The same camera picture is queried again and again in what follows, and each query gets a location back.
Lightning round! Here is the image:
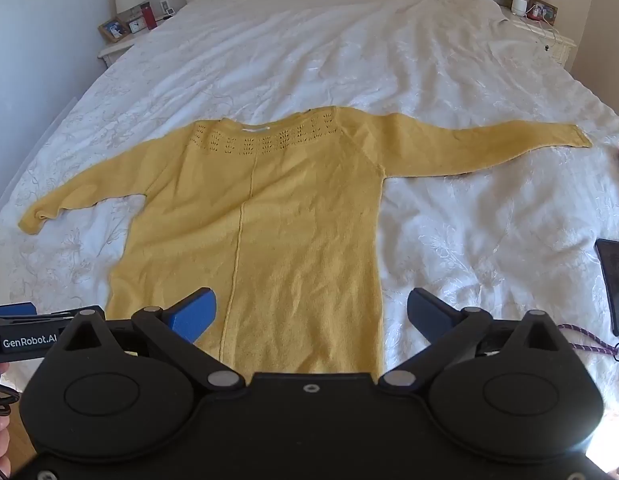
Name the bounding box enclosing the white charging cable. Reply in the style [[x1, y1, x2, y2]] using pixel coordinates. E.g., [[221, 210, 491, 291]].
[[533, 14, 561, 58]]

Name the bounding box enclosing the black smartphone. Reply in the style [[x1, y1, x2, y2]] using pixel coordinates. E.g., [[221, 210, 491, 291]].
[[594, 238, 619, 336]]

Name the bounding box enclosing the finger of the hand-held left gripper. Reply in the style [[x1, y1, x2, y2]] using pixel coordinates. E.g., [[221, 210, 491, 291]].
[[0, 301, 106, 333]]

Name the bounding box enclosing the white embroidered bedspread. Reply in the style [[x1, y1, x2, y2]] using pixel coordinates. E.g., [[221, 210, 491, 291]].
[[0, 0, 619, 480]]

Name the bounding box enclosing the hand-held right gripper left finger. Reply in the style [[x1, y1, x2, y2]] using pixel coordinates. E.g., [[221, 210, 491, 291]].
[[60, 287, 244, 391]]

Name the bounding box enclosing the purple braided lanyard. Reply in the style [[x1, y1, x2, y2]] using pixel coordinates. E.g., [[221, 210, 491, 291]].
[[557, 323, 619, 362]]

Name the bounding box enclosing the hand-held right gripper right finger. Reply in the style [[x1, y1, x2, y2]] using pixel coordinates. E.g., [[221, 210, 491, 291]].
[[379, 287, 565, 391]]

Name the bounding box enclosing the wooden photo frame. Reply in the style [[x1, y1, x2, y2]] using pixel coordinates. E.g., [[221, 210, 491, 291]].
[[527, 0, 559, 26], [98, 16, 132, 44]]

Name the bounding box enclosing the yellow knit sweater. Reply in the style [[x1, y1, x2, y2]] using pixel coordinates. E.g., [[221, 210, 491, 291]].
[[18, 107, 593, 378]]

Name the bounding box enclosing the black cable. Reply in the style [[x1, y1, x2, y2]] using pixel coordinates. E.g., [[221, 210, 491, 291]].
[[0, 379, 21, 417]]

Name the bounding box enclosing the white nightstand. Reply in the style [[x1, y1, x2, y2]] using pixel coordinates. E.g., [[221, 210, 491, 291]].
[[489, 0, 577, 68], [98, 7, 190, 68]]

